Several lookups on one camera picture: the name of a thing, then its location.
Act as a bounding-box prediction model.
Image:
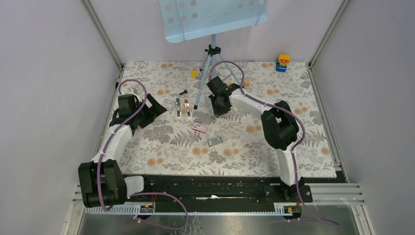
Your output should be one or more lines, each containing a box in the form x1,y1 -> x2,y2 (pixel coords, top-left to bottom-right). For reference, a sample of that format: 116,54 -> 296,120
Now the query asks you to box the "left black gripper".
132,93 -> 166,128

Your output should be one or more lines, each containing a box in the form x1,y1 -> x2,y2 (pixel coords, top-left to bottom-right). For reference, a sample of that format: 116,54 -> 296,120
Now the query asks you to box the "pink stapler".
184,98 -> 192,119

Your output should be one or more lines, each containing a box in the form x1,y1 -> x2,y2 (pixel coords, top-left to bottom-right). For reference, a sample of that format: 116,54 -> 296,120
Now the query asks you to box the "grey staple strip box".
207,137 -> 223,147

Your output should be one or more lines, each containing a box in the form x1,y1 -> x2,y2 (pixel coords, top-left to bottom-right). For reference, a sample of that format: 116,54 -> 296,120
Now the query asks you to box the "blue stapler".
175,97 -> 182,118

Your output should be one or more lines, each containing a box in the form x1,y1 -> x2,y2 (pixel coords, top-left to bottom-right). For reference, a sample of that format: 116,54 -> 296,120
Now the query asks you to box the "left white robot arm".
78,94 -> 167,209

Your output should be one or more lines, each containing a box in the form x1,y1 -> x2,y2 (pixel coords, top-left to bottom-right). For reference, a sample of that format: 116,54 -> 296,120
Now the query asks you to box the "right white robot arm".
207,77 -> 300,202

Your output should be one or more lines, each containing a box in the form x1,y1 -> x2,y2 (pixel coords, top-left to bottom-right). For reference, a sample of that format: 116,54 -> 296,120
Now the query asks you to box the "floral tablecloth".
118,62 -> 336,178

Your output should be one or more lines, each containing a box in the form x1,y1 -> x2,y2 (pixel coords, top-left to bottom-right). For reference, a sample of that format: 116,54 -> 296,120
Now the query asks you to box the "yellow blue toy figure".
276,54 -> 291,72

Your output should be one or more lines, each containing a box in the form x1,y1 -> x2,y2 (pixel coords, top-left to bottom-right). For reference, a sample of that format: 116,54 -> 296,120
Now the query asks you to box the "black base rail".
115,175 -> 313,212

